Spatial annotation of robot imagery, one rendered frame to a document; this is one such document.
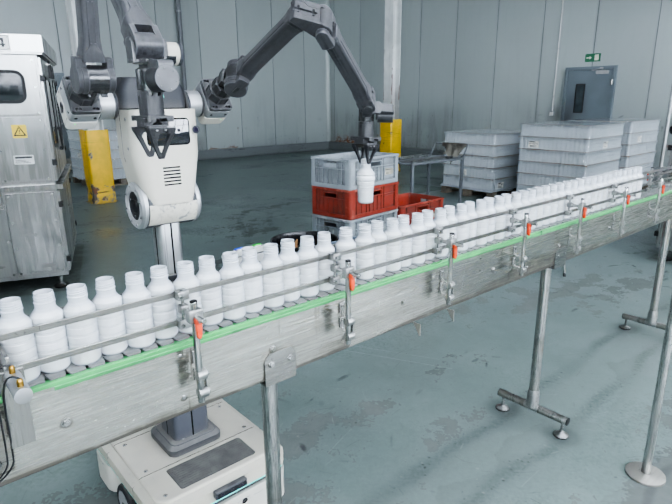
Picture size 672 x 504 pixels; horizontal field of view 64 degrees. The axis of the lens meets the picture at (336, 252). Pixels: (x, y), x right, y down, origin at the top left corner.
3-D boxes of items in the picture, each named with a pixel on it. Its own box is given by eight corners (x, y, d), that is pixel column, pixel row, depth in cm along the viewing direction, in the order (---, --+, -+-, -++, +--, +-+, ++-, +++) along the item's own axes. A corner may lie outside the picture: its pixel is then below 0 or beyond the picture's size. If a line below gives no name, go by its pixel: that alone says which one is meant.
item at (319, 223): (350, 250, 399) (350, 221, 393) (310, 241, 426) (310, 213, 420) (398, 235, 443) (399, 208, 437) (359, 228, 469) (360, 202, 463)
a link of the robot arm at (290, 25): (300, -16, 153) (298, 10, 149) (336, 9, 161) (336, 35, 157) (222, 67, 184) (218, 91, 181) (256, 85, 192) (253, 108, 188)
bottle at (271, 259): (268, 299, 147) (266, 240, 143) (288, 302, 145) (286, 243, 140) (257, 306, 142) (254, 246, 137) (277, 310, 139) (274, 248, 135)
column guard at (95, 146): (93, 204, 821) (83, 130, 791) (85, 201, 850) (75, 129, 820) (119, 201, 846) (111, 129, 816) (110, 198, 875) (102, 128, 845)
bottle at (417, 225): (411, 265, 176) (413, 215, 171) (403, 260, 181) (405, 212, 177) (428, 263, 178) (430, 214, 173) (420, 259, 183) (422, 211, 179)
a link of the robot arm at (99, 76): (95, 76, 160) (75, 76, 156) (103, 56, 152) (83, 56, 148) (104, 104, 159) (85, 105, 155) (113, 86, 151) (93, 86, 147)
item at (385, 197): (350, 221, 394) (350, 190, 388) (310, 213, 421) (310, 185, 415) (399, 208, 438) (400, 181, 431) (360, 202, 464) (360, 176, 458)
